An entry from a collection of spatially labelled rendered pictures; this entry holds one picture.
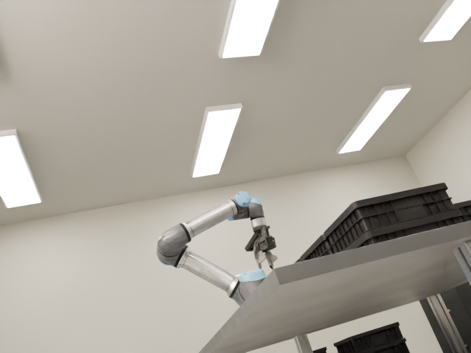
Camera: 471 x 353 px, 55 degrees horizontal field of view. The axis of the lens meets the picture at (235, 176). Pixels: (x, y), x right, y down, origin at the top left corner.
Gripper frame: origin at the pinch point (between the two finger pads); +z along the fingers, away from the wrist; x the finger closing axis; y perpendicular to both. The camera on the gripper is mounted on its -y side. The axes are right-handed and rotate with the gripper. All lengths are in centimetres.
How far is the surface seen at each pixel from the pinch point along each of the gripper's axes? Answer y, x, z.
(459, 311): 22, 173, 42
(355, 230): 69, -32, 3
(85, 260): -302, 70, -81
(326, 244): 48, -18, 2
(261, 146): -132, 198, -163
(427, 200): 89, -11, -2
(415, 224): 86, -20, 6
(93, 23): -59, -43, -174
